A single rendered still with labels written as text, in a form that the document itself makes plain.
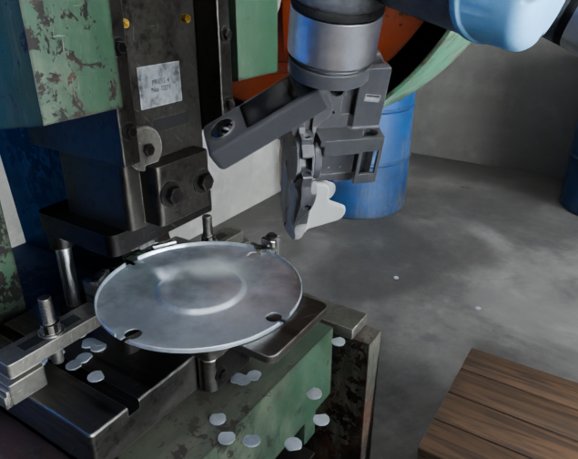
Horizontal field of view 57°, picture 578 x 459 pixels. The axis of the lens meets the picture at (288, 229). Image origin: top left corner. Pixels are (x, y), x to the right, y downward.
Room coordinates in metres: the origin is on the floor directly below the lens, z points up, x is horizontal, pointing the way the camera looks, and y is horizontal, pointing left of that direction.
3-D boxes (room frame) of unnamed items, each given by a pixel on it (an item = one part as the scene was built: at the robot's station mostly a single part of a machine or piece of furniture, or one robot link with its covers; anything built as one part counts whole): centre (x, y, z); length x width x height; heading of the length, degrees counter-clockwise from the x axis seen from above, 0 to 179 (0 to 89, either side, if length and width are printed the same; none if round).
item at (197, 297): (0.66, 0.13, 0.78); 0.29 x 0.29 x 0.01
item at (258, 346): (0.64, 0.09, 0.72); 0.25 x 0.14 x 0.14; 57
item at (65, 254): (0.70, 0.33, 0.81); 0.02 x 0.02 x 0.14
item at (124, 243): (0.73, 0.24, 0.86); 0.20 x 0.16 x 0.05; 147
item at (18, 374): (0.59, 0.32, 0.76); 0.17 x 0.06 x 0.10; 147
